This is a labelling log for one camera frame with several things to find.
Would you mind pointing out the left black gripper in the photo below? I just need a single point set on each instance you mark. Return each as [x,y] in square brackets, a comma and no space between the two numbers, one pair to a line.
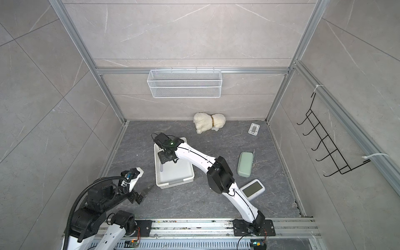
[135,196]

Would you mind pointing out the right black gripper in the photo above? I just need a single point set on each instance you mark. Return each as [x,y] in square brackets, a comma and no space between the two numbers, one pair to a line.
[163,157]

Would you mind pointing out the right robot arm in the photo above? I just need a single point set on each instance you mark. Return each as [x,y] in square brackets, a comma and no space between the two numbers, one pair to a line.
[219,176]

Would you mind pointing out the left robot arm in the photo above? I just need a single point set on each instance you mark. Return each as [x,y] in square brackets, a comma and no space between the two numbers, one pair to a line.
[92,208]

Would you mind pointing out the white plastic bin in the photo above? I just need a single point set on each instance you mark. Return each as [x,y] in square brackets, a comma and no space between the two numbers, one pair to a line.
[173,174]

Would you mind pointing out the white plush toy dog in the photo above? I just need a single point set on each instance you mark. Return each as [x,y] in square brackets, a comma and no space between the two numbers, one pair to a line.
[204,122]

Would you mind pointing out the green oblong case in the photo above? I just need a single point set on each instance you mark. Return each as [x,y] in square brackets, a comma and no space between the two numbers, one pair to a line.
[245,164]

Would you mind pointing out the small white rectangular device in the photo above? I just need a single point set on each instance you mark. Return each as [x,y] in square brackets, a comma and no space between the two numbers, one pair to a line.
[254,129]

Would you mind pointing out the white digital scale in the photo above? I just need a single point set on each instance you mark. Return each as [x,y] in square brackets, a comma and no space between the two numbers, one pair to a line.
[253,189]

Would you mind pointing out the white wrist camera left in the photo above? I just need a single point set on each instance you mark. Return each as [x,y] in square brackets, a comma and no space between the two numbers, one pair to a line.
[133,176]

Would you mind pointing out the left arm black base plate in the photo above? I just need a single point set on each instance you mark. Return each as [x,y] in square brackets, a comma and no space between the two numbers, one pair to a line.
[143,227]

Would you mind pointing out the aluminium mounting rail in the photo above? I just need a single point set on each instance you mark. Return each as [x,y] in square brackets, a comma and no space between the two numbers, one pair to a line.
[222,228]

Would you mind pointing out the white wire mesh basket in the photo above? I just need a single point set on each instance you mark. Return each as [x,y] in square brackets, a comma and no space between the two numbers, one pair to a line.
[188,83]

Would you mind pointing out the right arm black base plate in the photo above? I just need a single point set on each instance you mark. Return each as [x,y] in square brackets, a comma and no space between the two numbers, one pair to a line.
[268,228]

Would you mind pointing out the black wire hook rack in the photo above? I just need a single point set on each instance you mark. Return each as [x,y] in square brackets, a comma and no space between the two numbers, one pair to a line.
[325,141]

